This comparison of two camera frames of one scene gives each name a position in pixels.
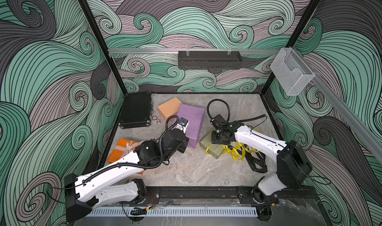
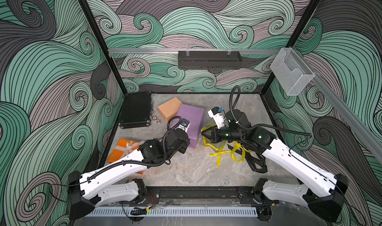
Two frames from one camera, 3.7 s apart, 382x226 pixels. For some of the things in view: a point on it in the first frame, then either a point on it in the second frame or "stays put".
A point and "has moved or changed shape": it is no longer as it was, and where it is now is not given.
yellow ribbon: [238, 151] has moved or changed shape
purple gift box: [195, 116] stays put
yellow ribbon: [206, 151] → [209, 145]
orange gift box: [123, 147] stays put
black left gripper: [182, 144] stays put
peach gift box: [170, 108] stays put
